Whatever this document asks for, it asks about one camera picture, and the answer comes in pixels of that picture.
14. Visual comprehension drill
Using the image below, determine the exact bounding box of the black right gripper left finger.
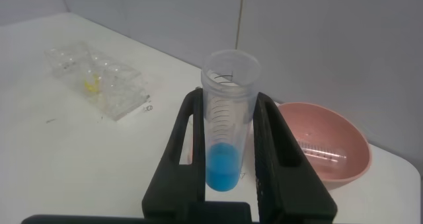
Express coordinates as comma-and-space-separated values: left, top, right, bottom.
141, 87, 207, 224

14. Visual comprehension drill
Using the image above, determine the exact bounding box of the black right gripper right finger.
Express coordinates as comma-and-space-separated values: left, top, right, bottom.
252, 91, 338, 224

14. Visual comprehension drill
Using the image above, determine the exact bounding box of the test tube with red pigment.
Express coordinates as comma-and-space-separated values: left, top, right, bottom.
296, 139, 348, 164

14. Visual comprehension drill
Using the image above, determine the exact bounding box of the test tube with blue pigment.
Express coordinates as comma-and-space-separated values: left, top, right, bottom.
200, 49, 262, 193

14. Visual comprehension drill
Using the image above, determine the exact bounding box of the clear plastic test tube rack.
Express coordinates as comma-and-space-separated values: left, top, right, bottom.
44, 40, 151, 122

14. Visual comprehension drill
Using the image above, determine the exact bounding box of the test tube with yellow pigment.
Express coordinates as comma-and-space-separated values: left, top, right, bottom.
82, 71, 102, 94

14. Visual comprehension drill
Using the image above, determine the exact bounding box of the pink bowl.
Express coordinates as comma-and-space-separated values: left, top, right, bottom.
276, 102, 373, 190

